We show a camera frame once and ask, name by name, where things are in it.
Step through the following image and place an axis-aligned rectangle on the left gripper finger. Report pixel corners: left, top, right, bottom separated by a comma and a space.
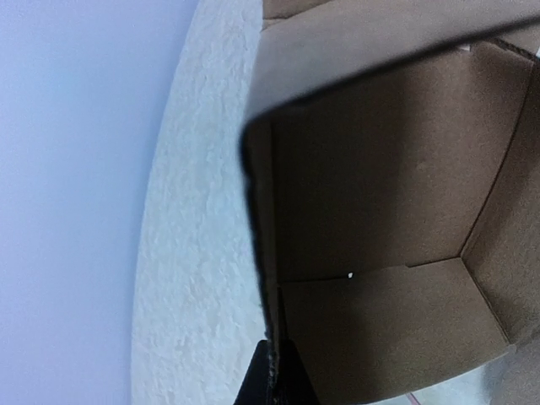
234, 339, 320, 405

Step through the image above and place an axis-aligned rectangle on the brown cardboard box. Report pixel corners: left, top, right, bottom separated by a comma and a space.
240, 1, 539, 404

